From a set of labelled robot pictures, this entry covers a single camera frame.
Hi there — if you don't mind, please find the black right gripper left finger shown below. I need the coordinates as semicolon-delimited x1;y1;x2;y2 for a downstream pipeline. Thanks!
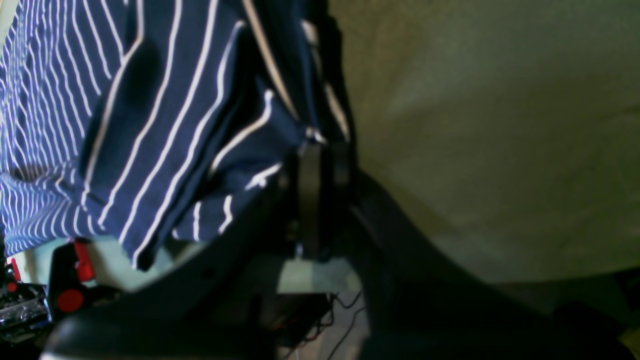
41;145;323;360

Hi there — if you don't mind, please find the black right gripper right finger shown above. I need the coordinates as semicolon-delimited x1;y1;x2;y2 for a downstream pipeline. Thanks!
330;143;626;360

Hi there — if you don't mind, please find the navy white striped T-shirt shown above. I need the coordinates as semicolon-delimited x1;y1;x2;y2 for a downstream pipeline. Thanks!
1;0;353;271

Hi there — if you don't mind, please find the blue orange centre clamp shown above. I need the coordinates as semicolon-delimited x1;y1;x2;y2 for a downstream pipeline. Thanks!
45;238;124;323

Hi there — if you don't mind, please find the light green table cloth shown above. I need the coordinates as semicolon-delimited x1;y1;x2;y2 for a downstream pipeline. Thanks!
9;0;639;289

